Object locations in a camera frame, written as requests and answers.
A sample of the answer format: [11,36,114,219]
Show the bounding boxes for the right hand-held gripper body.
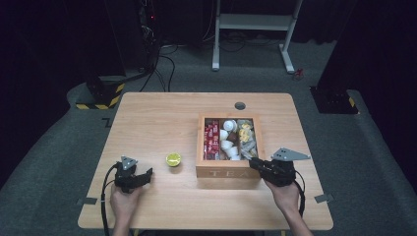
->
[262,147,312,188]

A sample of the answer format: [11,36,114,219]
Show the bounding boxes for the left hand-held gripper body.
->
[113,155,139,194]

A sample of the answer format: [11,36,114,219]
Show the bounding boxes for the wooden tea box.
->
[195,112,268,180]

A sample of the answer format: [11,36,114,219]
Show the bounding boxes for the person's left hand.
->
[109,184,143,221]

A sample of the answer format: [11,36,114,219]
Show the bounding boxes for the person's right hand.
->
[264,179,301,214]

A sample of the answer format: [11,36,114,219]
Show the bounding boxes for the pile of grey sachets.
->
[238,140,260,161]

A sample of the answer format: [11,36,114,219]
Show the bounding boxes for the pile of yellow-print sachets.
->
[237,119,255,144]

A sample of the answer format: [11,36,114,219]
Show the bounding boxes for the grey tape piece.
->
[76,197,98,207]
[314,194,334,204]

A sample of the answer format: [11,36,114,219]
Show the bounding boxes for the row of red packets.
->
[203,119,221,161]

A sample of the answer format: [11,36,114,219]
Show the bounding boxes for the black yellow striped stand base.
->
[75,75,127,111]

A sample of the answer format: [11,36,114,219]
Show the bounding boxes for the white metal stand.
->
[211,0,305,75]

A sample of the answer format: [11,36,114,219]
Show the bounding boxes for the dark equipment rack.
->
[136,0,163,72]

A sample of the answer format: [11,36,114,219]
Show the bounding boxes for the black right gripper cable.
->
[293,170,307,218]

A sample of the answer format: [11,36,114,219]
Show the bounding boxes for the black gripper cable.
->
[293,170,307,218]
[99,162,120,236]

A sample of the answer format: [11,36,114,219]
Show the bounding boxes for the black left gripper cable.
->
[99,162,120,236]

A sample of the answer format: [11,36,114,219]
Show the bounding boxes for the black floor cables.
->
[139,38,178,93]

